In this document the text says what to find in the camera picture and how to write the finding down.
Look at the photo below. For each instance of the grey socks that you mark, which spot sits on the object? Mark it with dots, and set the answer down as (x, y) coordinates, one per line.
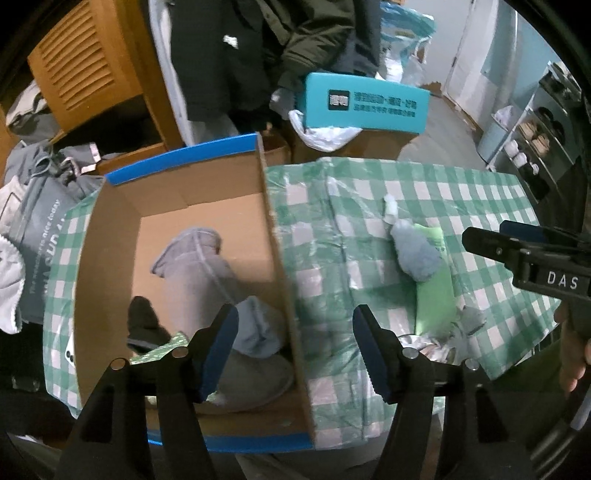
(203, 286)

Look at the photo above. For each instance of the grey printed tote bag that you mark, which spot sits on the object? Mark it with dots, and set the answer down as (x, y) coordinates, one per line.
(46, 240)

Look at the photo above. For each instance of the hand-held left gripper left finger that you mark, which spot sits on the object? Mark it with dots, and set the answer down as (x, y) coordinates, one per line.
(219, 350)

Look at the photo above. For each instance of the olive hanging jacket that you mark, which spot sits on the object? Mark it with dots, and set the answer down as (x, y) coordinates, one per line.
(314, 37)

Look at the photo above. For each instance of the crumpled silver foil bag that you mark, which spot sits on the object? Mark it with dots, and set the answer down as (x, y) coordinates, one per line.
(429, 348)

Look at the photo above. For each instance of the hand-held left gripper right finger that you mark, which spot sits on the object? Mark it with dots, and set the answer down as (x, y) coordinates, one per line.
(374, 355)

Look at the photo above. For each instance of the teal printed box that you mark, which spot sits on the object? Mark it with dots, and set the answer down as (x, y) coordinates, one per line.
(369, 104)

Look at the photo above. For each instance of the brown cardboard box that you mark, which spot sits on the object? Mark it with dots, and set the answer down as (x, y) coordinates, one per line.
(378, 145)

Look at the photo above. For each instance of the clear blue-printed plastic bag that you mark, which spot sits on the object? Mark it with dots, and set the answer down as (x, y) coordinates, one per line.
(406, 46)

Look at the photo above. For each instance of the white plastic bag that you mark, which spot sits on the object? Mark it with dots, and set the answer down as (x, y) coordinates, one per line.
(323, 138)

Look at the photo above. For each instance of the dark navy hanging coat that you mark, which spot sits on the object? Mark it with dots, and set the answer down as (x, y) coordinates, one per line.
(364, 41)

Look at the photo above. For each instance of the crumpled pale grey cloth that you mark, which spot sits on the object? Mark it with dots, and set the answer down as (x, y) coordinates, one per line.
(468, 321)

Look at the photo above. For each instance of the person's right hand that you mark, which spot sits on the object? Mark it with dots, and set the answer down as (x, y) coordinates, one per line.
(575, 355)

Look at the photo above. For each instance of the metal shoe rack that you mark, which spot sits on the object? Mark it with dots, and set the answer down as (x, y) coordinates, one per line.
(549, 129)

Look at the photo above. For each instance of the small white sock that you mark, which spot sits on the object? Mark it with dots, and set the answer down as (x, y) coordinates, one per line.
(391, 210)

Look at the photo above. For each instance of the black sock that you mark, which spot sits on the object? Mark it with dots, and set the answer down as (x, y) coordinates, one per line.
(143, 323)

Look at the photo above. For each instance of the light blue bin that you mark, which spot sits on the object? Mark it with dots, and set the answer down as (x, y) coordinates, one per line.
(494, 141)

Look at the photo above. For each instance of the black hanging coat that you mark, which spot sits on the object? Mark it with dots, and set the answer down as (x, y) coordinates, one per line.
(217, 60)

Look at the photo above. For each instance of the wooden louvered wardrobe door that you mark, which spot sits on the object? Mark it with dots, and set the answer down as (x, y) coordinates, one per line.
(87, 64)

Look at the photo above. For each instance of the white door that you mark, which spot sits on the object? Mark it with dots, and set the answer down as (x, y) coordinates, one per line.
(480, 50)

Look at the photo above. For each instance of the light blue cloth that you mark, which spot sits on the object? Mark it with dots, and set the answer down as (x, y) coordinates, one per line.
(258, 332)

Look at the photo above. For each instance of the green bubble wrap mailer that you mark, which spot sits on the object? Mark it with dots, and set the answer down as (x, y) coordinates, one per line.
(161, 353)

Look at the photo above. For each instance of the blue-sided cardboard box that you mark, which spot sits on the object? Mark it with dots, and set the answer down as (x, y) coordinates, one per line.
(207, 217)

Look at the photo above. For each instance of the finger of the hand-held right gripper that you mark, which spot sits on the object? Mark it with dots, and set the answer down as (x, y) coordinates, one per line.
(524, 233)
(489, 247)

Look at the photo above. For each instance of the green checked tablecloth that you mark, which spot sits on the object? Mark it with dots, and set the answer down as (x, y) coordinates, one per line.
(351, 207)

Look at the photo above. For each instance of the grey clothes pile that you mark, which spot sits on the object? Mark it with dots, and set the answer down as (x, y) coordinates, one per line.
(69, 157)

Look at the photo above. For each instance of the pale blue rolled cloth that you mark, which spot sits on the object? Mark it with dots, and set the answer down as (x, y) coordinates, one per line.
(415, 254)

